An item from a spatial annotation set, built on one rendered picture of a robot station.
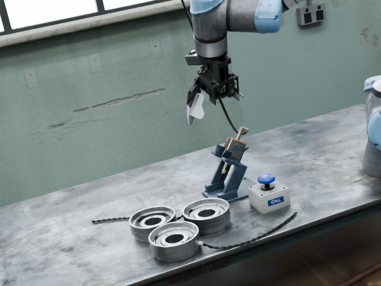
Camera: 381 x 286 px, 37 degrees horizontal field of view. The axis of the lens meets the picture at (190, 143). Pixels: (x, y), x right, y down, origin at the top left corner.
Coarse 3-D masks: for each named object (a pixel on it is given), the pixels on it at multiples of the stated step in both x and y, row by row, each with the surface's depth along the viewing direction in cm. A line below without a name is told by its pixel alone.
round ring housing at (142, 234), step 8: (152, 208) 131; (160, 208) 131; (168, 208) 130; (136, 216) 130; (152, 216) 130; (160, 216) 128; (144, 224) 126; (152, 224) 129; (160, 224) 122; (136, 232) 123; (144, 232) 122; (144, 240) 124
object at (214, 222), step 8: (200, 200) 130; (208, 200) 130; (216, 200) 130; (224, 200) 128; (184, 208) 128; (192, 208) 130; (208, 208) 128; (216, 208) 127; (224, 208) 127; (184, 216) 124; (200, 216) 128; (208, 216) 129; (216, 216) 121; (224, 216) 122; (200, 224) 121; (208, 224) 121; (216, 224) 122; (224, 224) 123; (200, 232) 123; (208, 232) 123; (216, 232) 123
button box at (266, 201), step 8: (256, 184) 132; (272, 184) 130; (280, 184) 130; (248, 192) 132; (256, 192) 128; (264, 192) 127; (272, 192) 127; (280, 192) 127; (288, 192) 128; (256, 200) 128; (264, 200) 126; (272, 200) 127; (280, 200) 127; (288, 200) 128; (256, 208) 130; (264, 208) 126; (272, 208) 127; (280, 208) 128
